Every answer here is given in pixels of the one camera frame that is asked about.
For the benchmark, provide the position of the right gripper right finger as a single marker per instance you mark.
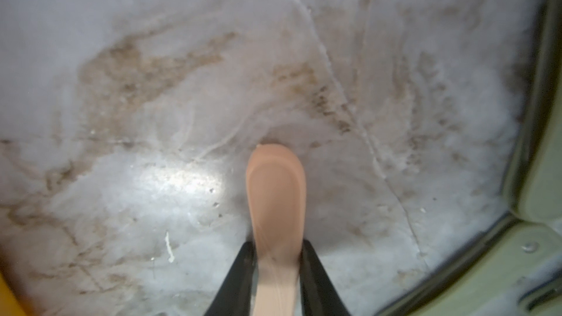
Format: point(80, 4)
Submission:
point(318, 295)

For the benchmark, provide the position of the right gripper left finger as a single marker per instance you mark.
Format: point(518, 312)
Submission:
point(234, 296)

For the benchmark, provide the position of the pink folding knife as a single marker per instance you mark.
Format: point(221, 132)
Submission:
point(276, 194)

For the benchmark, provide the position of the yellow plastic bin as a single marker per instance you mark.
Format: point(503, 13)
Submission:
point(9, 305)

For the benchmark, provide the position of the green folding knife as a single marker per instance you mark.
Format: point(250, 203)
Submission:
point(532, 183)
point(480, 271)

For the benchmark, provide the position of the green folding knife middle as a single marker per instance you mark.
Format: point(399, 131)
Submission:
point(532, 183)

